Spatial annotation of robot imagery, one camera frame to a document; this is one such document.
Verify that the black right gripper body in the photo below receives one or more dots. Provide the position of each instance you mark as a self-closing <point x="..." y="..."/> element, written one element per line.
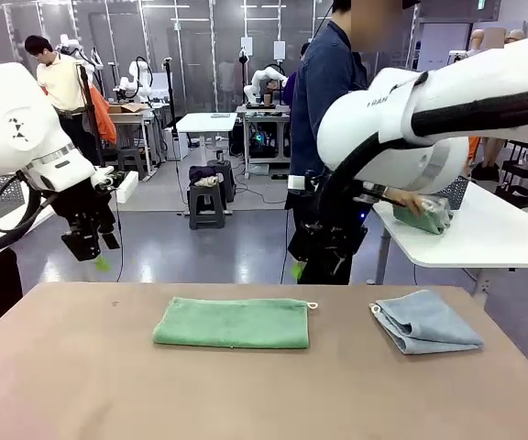
<point x="333" y="238"/>

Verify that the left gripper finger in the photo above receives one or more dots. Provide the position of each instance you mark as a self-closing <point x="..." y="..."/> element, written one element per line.
<point x="110" y="239"/>
<point x="83" y="245"/>

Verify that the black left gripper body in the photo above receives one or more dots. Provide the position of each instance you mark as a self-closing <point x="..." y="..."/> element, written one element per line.
<point x="85" y="211"/>

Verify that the green towel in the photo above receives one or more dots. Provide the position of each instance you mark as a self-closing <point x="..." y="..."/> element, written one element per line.
<point x="232" y="323"/>
<point x="422" y="222"/>

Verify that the blue towel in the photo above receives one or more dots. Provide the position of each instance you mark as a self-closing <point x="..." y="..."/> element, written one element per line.
<point x="429" y="325"/>

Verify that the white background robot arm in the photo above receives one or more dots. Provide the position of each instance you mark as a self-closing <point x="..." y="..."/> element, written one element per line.
<point x="259" y="75"/>
<point x="135" y="73"/>
<point x="71" y="46"/>

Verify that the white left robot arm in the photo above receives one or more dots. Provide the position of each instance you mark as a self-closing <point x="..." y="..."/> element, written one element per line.
<point x="16" y="119"/>

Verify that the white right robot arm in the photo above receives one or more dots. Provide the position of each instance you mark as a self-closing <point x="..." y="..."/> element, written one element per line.
<point x="383" y="119"/>

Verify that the person right hand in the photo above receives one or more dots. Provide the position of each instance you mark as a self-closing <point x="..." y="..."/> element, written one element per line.
<point x="411" y="202"/>

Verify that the grey plastic stool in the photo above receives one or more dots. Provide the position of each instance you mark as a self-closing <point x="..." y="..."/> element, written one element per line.
<point x="131" y="153"/>
<point x="209" y="192"/>

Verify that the orange garment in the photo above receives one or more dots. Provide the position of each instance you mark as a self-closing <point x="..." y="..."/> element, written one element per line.
<point x="106" y="119"/>

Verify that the white lab desk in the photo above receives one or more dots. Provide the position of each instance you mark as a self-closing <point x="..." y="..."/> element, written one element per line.
<point x="131" y="118"/>

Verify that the cardboard box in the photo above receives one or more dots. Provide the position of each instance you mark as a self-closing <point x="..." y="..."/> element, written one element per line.
<point x="124" y="109"/>

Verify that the dark and beige clothes heap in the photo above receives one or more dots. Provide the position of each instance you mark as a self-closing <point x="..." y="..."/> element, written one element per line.
<point x="202" y="176"/>

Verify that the black tripod pole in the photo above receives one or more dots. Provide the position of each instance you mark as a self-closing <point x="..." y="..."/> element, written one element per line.
<point x="88" y="98"/>

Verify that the dark grey stool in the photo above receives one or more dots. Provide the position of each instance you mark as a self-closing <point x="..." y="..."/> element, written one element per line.
<point x="227" y="179"/>

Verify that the white cabinet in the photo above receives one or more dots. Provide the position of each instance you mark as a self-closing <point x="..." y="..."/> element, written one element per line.
<point x="179" y="144"/>

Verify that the robot workbench with computer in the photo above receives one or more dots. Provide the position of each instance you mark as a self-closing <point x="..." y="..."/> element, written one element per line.
<point x="261" y="142"/>

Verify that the person in cream polo shirt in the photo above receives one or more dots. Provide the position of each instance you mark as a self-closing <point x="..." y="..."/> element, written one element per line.
<point x="60" y="82"/>

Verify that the dark tumbler cup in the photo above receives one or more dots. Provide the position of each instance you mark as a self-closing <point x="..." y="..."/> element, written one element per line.
<point x="220" y="157"/>

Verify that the black stand pole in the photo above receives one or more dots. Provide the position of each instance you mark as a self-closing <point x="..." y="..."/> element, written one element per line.
<point x="171" y="98"/>

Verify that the person in denim jacket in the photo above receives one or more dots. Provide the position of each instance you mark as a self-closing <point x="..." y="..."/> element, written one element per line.
<point x="323" y="91"/>

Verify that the white standing desk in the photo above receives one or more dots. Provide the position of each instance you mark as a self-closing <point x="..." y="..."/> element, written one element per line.
<point x="209" y="123"/>

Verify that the person in purple hoodie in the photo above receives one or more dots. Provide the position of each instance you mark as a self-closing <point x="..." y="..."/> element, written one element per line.
<point x="291" y="89"/>

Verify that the white panel on pole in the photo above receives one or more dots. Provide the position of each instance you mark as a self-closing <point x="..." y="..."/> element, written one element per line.
<point x="280" y="50"/>
<point x="246" y="47"/>

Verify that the black utility cart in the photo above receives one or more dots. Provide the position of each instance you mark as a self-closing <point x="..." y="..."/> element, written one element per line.
<point x="520" y="169"/>

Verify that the mannequin in grey vest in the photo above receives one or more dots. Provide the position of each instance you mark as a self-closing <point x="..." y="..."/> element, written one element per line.
<point x="477" y="39"/>

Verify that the mannequin in white top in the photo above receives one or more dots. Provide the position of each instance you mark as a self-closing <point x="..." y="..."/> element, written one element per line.
<point x="495" y="39"/>

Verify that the mannequin in orange shirt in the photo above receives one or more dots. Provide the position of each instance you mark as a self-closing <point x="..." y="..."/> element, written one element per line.
<point x="516" y="36"/>

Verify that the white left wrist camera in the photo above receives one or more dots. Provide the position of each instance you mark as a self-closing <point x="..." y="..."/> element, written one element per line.
<point x="128" y="185"/>

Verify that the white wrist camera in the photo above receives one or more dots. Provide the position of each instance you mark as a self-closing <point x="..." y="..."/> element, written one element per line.
<point x="297" y="182"/>
<point x="128" y="185"/>

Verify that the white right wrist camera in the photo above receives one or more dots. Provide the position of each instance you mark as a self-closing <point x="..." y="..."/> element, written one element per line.
<point x="297" y="182"/>

